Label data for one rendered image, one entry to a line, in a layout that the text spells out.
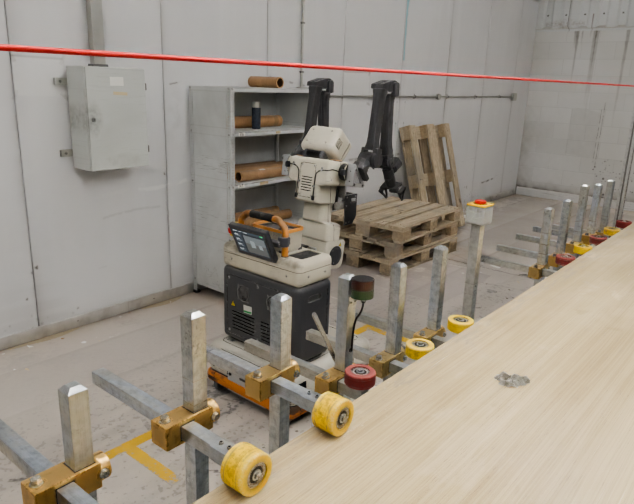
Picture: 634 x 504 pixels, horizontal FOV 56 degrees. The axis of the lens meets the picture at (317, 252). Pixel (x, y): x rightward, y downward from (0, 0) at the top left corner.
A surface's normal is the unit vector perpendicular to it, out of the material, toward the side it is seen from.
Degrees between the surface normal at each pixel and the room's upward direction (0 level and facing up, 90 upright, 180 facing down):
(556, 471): 0
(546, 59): 90
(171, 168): 90
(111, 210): 90
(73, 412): 90
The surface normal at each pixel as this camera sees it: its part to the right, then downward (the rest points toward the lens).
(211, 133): -0.64, 0.19
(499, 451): 0.04, -0.96
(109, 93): 0.77, 0.20
